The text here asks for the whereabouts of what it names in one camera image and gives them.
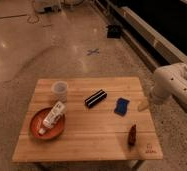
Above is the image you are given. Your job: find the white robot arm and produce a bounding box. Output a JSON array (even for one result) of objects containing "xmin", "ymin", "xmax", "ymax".
[{"xmin": 137, "ymin": 63, "xmax": 187, "ymax": 112}]

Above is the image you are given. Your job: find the wooden folding table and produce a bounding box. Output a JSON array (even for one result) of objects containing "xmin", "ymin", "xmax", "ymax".
[{"xmin": 12, "ymin": 77, "xmax": 163, "ymax": 163}]

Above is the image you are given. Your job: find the dark red pepper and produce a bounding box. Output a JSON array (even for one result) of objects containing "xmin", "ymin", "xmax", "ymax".
[{"xmin": 128, "ymin": 124, "xmax": 136, "ymax": 146}]

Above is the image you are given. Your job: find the blue sponge block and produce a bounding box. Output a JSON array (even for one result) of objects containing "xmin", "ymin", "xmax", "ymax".
[{"xmin": 114, "ymin": 98, "xmax": 130, "ymax": 116}]

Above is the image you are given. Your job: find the translucent ceramic cup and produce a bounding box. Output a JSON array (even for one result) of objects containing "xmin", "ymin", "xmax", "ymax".
[{"xmin": 51, "ymin": 81, "xmax": 68, "ymax": 103}]

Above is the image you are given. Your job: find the black box on floor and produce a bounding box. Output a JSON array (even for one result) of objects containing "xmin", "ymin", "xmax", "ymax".
[{"xmin": 107, "ymin": 25, "xmax": 121, "ymax": 38}]

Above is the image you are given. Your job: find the white machine base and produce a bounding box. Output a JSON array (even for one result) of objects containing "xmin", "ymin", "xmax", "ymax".
[{"xmin": 33, "ymin": 0, "xmax": 61, "ymax": 13}]

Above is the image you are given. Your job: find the black white striped block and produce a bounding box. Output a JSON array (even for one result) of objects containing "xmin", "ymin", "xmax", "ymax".
[{"xmin": 84, "ymin": 90, "xmax": 107, "ymax": 108}]

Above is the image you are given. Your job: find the white tube bottle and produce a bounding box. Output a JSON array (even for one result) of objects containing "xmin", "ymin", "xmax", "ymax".
[{"xmin": 38, "ymin": 101, "xmax": 66, "ymax": 135}]

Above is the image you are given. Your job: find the red round plate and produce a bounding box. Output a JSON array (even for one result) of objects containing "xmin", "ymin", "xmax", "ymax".
[{"xmin": 29, "ymin": 108, "xmax": 65, "ymax": 140}]

